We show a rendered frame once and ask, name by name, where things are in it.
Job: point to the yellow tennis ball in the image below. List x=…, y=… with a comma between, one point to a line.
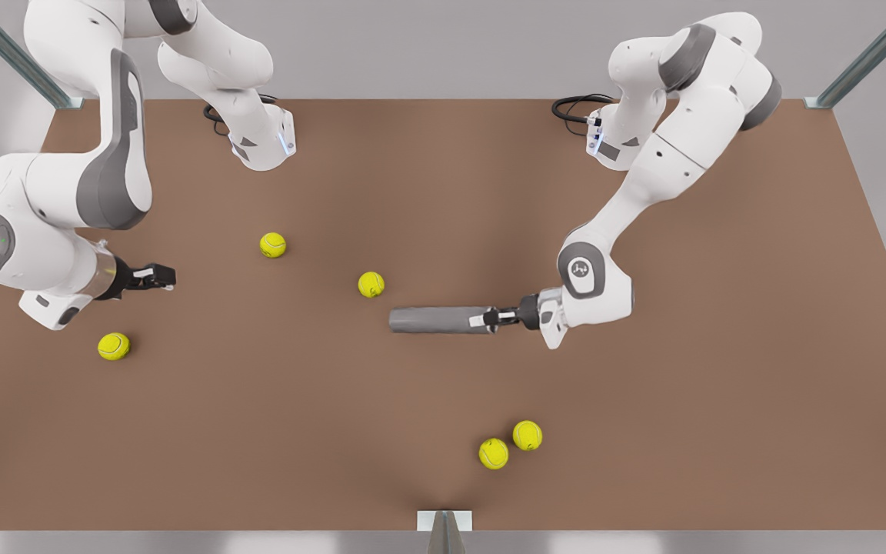
x=371, y=285
x=527, y=435
x=114, y=346
x=494, y=453
x=273, y=245

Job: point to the grey tennis tube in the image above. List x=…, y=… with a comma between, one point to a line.
x=435, y=319

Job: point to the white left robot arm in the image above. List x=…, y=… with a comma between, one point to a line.
x=674, y=154

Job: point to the silver frame post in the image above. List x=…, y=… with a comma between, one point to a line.
x=870, y=54
x=12, y=50
x=444, y=531

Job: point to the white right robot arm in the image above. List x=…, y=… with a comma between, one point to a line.
x=66, y=185

